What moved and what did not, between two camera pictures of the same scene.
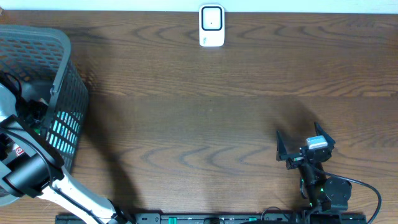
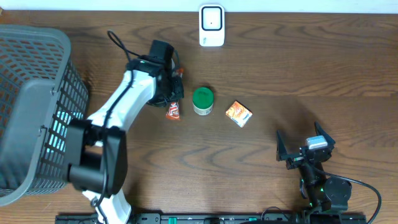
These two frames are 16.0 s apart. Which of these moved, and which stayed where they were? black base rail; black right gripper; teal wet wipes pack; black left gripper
Moved: black left gripper
Stayed: black right gripper; black base rail; teal wet wipes pack
